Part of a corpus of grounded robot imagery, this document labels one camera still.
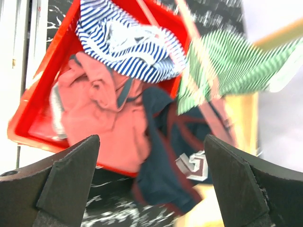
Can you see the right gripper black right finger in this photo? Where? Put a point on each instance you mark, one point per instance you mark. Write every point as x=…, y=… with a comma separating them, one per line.
x=252, y=192

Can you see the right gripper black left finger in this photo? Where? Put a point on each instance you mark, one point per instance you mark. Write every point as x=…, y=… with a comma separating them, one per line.
x=51, y=192

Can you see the navy maroon tank top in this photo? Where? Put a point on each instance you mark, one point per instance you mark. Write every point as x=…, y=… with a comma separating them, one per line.
x=176, y=162

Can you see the pink wire hanger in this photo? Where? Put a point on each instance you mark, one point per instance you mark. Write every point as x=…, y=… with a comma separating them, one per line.
x=209, y=77

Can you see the red tank top grey trim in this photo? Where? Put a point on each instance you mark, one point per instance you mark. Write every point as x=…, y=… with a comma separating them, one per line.
x=96, y=100

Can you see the green white striped tank top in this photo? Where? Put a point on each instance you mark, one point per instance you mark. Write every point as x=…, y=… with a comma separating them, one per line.
x=242, y=67

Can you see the blue white striped tank top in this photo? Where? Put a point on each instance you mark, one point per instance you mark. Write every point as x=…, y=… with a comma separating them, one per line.
x=112, y=36

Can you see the wooden clothes rack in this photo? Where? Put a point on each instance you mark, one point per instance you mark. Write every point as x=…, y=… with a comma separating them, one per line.
x=243, y=110

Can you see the red plastic tray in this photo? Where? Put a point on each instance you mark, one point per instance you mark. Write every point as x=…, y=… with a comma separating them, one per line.
x=37, y=121

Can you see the aluminium frame rail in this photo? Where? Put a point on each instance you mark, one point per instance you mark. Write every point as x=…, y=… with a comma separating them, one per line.
x=22, y=46

